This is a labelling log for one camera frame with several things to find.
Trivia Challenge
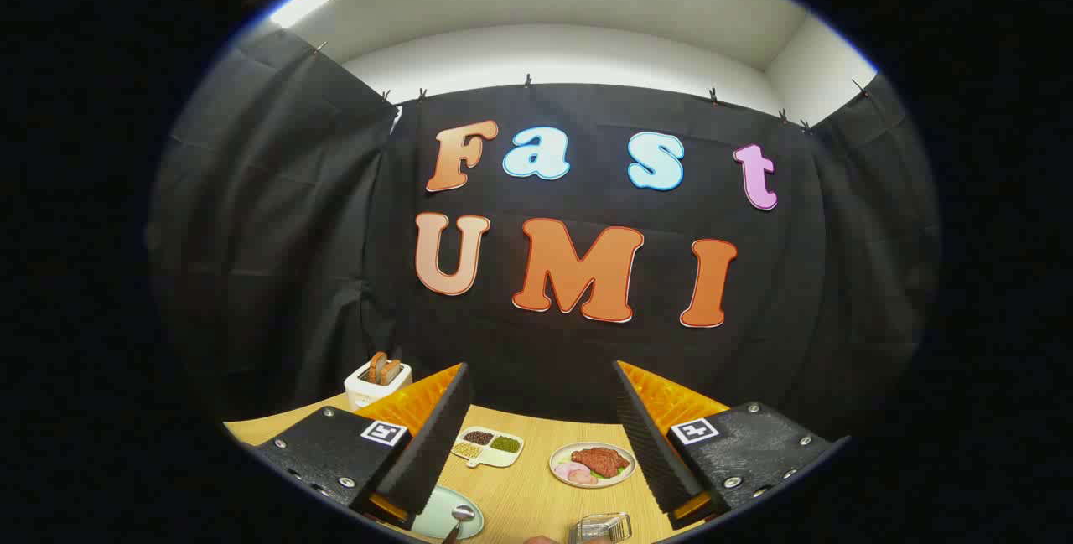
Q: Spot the white toaster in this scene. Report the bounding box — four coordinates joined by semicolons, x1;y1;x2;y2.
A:
344;360;413;411

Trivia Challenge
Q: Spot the metal spoon with wooden handle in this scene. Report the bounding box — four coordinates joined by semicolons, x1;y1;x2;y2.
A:
442;504;476;544

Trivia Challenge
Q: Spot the light green round plate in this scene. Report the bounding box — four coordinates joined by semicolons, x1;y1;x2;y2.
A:
411;485;485;541

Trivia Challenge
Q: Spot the long ceiling light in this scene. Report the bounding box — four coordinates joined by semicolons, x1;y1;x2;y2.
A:
268;0;334;29

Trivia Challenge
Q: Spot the white divided dish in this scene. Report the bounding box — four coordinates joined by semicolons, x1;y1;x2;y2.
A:
451;427;526;469

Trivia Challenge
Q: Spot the beige round dinner plate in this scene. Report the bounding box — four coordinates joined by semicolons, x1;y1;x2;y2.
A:
549;442;638;490

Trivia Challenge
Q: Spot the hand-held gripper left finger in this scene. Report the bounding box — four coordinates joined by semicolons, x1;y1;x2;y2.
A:
251;362;475;530

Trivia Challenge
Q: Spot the brown steak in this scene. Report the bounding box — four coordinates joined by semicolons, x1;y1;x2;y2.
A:
572;447;630;479

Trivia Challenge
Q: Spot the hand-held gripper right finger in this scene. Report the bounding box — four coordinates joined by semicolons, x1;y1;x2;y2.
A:
612;360;852;530

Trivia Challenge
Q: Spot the black backdrop cloth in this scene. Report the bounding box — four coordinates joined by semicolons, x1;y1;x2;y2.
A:
147;28;944;444

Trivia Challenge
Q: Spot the metal wire basket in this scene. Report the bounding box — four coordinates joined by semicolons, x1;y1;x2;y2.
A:
568;512;633;544

